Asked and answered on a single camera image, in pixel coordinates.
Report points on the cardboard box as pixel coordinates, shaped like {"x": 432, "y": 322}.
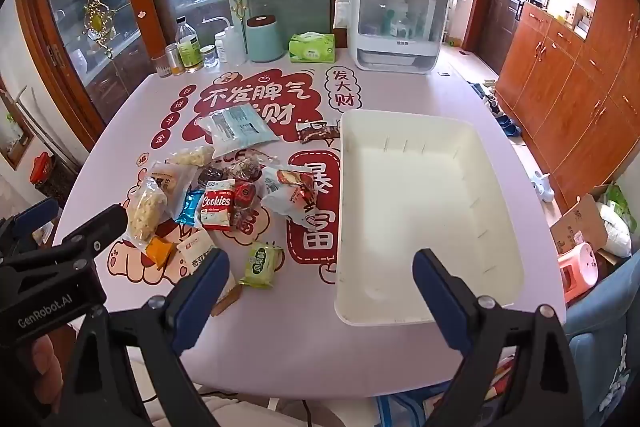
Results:
{"x": 580, "y": 217}

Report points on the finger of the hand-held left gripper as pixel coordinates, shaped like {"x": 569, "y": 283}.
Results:
{"x": 102, "y": 227}
{"x": 37, "y": 214}

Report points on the small glass jar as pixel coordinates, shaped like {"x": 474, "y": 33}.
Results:
{"x": 209, "y": 58}

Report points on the white plastic bin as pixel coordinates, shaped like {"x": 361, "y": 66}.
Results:
{"x": 410, "y": 187}

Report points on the green tissue pack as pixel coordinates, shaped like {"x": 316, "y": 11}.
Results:
{"x": 312, "y": 48}

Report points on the pink plastic stool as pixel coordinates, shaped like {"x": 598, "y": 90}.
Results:
{"x": 577, "y": 272}

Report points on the white plastic bag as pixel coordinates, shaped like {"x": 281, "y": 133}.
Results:
{"x": 617, "y": 229}

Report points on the dark brown snack packet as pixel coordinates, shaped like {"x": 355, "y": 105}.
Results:
{"x": 210, "y": 177}

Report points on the large white and red packet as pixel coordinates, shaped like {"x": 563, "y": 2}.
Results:
{"x": 290, "y": 194}

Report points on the clear packet of brown nuts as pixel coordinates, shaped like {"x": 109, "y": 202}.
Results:
{"x": 245, "y": 168}

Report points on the glass bottle with green label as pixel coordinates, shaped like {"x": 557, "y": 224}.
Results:
{"x": 189, "y": 49}

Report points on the clear packet with blue print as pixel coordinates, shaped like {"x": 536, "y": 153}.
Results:
{"x": 240, "y": 127}

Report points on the mint green canister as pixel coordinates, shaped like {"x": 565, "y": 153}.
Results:
{"x": 265, "y": 39}

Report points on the person's left hand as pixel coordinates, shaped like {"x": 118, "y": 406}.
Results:
{"x": 50, "y": 359}

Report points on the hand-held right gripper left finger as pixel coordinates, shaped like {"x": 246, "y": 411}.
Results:
{"x": 202, "y": 287}

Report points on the white shoes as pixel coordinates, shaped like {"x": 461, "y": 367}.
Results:
{"x": 542, "y": 187}

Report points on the small red snack packet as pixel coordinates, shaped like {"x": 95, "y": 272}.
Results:
{"x": 245, "y": 194}

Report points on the blue slippers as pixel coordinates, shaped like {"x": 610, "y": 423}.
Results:
{"x": 509, "y": 127}

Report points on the blue snack packet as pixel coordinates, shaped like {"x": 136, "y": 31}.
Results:
{"x": 190, "y": 208}

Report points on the beige packet with dark label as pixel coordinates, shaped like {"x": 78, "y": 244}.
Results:
{"x": 172, "y": 187}

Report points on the white and red cookie packet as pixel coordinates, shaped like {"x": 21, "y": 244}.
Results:
{"x": 217, "y": 207}

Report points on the white storage cabinet box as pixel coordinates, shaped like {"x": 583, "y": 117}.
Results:
{"x": 390, "y": 57}

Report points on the green snack packet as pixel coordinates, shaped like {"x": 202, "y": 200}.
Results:
{"x": 262, "y": 264}

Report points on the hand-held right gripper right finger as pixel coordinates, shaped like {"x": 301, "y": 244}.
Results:
{"x": 440, "y": 292}

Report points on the clear packet of reddish snacks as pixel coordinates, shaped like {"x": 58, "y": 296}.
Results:
{"x": 245, "y": 219}

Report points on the small white bottle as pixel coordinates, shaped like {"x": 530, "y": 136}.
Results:
{"x": 221, "y": 44}

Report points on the wooden picture frame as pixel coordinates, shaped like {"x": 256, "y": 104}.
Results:
{"x": 17, "y": 132}

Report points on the white squeeze bottle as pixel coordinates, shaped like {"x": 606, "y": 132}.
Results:
{"x": 235, "y": 47}

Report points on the brown candy packet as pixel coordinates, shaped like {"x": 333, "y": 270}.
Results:
{"x": 320, "y": 132}

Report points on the wooden wall cabinet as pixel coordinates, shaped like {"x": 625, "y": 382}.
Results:
{"x": 570, "y": 72}

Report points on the small glass jars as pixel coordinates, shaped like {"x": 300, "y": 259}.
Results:
{"x": 172, "y": 59}

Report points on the blue chair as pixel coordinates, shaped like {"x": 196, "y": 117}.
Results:
{"x": 605, "y": 337}

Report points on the orange snack packet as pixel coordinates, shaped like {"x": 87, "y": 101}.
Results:
{"x": 160, "y": 253}

